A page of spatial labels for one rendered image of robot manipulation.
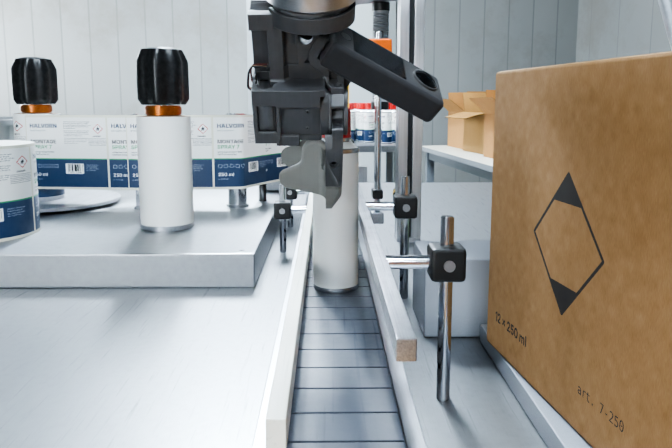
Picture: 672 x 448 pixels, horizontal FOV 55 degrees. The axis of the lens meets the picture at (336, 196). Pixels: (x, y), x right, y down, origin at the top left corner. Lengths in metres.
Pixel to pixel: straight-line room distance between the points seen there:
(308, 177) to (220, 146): 0.71
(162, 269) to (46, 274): 0.16
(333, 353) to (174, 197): 0.59
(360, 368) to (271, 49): 0.27
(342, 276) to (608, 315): 0.34
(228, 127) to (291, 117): 0.75
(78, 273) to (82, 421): 0.42
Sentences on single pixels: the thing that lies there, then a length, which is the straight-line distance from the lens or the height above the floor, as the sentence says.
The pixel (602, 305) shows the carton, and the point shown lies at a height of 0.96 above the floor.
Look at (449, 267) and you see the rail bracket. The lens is 0.55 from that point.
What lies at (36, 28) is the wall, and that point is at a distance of 5.36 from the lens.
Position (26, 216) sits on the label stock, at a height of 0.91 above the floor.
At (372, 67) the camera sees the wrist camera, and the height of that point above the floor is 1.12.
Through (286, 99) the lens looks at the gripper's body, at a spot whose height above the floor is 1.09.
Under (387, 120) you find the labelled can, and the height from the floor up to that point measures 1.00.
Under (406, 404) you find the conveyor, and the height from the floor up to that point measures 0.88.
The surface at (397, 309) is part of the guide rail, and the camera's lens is 0.42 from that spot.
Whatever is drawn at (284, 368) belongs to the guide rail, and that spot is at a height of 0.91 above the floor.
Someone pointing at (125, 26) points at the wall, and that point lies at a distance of 5.21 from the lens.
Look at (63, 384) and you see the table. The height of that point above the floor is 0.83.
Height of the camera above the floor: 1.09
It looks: 8 degrees down
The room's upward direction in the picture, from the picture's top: straight up
